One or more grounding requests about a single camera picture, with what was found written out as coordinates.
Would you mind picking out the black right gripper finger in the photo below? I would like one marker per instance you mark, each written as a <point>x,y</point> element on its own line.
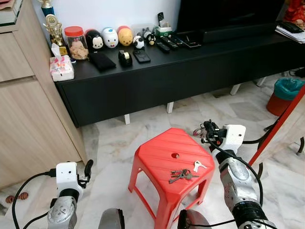
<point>208,124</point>
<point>200,132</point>

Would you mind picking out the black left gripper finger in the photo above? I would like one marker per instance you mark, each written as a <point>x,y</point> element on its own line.
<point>88,168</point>

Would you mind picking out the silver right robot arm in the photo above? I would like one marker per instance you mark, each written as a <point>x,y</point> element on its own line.
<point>238,181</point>

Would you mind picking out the bunch of metal keys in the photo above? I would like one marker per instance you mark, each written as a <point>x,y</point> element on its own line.
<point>182,175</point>

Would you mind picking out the red plastic stool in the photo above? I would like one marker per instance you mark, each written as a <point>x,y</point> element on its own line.
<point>164,160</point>

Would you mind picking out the long black TV console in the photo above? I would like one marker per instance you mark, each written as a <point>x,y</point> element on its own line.
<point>181,71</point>

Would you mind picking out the small red dumbbell toy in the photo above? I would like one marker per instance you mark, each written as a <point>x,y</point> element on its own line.
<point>19,196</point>

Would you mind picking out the marble table with red edge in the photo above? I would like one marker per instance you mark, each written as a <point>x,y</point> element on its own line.
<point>286,124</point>

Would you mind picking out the light wooden cabinet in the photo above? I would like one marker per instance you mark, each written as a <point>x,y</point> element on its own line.
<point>28,119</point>

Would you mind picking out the red bin with teal liner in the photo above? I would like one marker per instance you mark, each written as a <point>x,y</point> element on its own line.
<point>285,98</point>

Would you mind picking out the black set-top box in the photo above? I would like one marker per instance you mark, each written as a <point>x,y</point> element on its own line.
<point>191,41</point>

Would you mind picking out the grey robot right leg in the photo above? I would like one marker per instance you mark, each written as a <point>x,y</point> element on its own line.
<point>193,220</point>

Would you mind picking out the long black remote control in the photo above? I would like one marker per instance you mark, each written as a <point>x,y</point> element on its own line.
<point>163,47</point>
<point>180,40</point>
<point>170,42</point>

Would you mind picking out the black phone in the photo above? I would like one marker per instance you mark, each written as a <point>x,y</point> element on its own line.
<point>141,56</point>

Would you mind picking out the pink tissue pack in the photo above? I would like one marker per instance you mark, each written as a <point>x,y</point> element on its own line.
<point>62,67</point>

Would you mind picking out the small black panda figure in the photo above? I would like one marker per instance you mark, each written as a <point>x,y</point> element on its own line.
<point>150,37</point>

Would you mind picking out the black tape dispenser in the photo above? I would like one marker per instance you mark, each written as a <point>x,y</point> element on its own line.
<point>125,58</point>

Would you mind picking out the small white dog figure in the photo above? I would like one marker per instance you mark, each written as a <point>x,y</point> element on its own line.
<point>138,43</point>

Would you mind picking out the black wallet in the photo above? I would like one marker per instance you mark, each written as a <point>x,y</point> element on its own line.
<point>102,61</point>

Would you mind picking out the black flat television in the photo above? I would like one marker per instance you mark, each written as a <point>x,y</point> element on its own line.
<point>228,16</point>

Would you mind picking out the small black keypad remote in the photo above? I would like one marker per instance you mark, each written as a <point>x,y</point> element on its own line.
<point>160,18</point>

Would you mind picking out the yellow round plush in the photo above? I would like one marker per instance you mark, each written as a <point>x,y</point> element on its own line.
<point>125,36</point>

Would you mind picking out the stacked documents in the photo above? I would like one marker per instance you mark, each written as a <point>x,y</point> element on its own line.
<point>290,32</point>

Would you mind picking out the clear jar with red lid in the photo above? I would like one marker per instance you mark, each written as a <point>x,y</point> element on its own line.
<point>76,44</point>

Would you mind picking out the black mouse plush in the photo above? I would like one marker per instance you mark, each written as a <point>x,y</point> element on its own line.
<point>94,40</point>

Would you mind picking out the white round plush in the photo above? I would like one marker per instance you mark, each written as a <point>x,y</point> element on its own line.
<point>110,37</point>

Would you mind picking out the red figurine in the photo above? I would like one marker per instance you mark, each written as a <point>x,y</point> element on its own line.
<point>295,12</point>

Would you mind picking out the blue and gold trophy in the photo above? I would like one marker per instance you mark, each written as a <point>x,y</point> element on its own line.
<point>46,5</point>

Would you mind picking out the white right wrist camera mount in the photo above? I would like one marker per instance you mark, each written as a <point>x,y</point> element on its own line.
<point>234,136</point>

